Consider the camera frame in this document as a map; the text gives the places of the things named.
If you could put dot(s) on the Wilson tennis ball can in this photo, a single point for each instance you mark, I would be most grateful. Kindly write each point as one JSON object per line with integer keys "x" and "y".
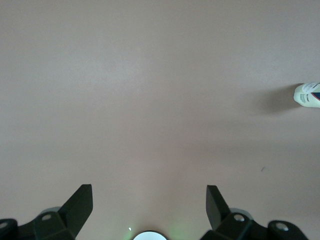
{"x": 307, "y": 97}

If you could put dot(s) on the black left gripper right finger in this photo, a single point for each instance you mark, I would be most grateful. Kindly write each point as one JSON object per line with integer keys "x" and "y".
{"x": 232, "y": 227}

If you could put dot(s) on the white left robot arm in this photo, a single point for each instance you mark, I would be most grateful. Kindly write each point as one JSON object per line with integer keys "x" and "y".
{"x": 150, "y": 236}

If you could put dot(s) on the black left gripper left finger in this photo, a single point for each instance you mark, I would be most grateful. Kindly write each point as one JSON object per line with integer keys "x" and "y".
{"x": 62, "y": 225}

